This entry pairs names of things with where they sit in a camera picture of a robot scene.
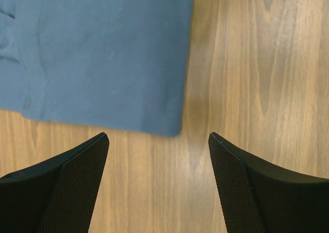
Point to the blue-grey t-shirt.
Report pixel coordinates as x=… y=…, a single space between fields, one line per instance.
x=117 y=64

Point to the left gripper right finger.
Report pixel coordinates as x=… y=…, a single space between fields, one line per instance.
x=258 y=196

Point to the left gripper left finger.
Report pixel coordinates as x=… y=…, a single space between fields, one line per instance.
x=56 y=195

